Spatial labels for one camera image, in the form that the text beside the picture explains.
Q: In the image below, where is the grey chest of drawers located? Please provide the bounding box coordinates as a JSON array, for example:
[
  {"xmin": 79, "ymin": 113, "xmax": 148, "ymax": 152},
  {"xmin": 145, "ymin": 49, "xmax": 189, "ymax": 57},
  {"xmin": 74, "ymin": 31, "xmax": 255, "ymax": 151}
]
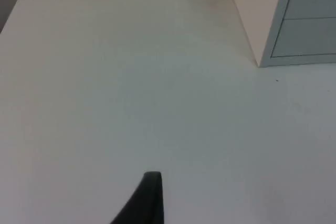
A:
[{"xmin": 230, "ymin": 0, "xmax": 336, "ymax": 68}]

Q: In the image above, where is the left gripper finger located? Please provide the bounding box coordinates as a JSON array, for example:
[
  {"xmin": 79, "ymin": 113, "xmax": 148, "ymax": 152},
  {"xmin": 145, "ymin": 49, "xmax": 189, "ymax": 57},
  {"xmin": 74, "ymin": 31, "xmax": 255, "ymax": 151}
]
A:
[{"xmin": 109, "ymin": 171, "xmax": 164, "ymax": 224}]

